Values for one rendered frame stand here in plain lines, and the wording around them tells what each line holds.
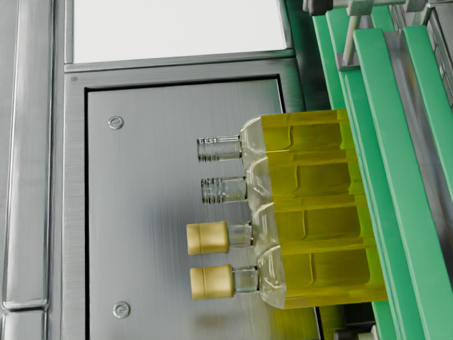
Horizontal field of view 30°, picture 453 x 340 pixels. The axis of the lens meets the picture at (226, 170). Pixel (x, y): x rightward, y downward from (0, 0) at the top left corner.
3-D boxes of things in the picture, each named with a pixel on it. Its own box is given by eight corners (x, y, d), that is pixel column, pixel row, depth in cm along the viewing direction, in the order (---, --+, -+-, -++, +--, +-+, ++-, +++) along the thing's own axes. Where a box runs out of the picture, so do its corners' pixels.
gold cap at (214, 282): (234, 304, 90) (193, 307, 90) (230, 278, 93) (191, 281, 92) (233, 282, 87) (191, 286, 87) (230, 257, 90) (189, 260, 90)
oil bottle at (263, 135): (406, 129, 105) (234, 142, 104) (414, 100, 100) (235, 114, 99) (416, 166, 102) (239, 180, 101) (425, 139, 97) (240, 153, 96)
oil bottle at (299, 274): (439, 251, 95) (251, 267, 94) (450, 227, 91) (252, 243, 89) (451, 297, 92) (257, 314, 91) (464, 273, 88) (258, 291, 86)
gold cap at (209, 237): (225, 230, 96) (187, 233, 96) (225, 214, 93) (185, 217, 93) (228, 258, 94) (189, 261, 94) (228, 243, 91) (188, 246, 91)
